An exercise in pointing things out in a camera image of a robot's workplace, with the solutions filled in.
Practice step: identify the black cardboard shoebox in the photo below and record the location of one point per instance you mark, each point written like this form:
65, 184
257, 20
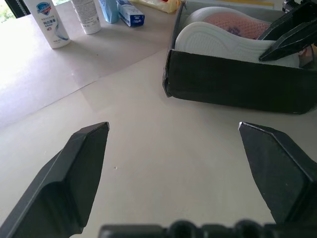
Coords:
235, 81

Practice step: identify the yellow plastic package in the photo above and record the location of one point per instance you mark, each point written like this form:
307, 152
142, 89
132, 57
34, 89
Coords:
161, 4

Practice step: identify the white body wash bottle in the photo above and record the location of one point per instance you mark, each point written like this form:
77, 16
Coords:
53, 27

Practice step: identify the white cosmetic tube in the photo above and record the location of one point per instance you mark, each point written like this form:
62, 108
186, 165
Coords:
88, 17

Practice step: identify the blue and white carton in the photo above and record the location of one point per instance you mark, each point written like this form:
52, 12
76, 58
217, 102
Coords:
131, 15

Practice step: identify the light blue bottle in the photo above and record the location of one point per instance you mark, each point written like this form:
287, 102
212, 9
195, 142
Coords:
110, 11

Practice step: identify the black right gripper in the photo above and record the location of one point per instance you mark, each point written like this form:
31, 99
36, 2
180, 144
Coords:
292, 4

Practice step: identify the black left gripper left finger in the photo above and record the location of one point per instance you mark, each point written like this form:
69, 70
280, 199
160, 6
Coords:
62, 188

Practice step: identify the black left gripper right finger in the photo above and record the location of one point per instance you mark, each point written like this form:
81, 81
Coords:
280, 173

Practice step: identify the white shoe with pink sole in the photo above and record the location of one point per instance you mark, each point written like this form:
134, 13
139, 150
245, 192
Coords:
235, 22

